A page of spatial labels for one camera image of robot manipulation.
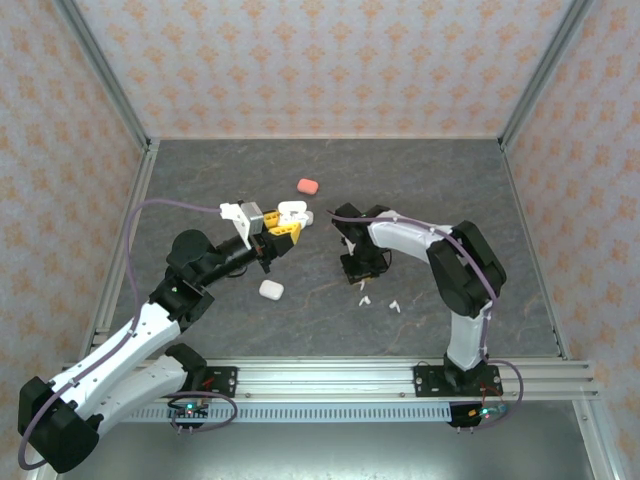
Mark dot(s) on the pink charging case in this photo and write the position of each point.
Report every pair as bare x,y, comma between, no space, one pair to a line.
307,186

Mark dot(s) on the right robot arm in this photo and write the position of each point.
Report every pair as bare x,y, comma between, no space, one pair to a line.
465,270

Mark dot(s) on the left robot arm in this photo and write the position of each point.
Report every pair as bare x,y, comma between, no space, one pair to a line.
125,350

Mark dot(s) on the small circuit board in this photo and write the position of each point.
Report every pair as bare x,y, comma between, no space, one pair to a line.
484,412
189,411

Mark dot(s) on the grey metal panel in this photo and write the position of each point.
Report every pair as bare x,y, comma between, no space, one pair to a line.
325,450

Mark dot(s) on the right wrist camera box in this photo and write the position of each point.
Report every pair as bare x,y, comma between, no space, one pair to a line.
350,246

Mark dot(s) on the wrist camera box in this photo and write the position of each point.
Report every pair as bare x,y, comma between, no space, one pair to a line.
252,217
350,246

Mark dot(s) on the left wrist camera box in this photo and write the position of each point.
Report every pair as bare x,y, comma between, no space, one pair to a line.
252,217

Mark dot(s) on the aluminium side rail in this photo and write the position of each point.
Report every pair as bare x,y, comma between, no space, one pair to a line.
520,200
137,195

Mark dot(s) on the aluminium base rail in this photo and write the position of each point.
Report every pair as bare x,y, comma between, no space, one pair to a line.
325,380

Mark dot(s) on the aluminium frame post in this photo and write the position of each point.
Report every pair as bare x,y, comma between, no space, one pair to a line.
104,70
543,75

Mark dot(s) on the aluminium frame leg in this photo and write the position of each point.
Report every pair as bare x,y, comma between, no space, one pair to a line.
597,440

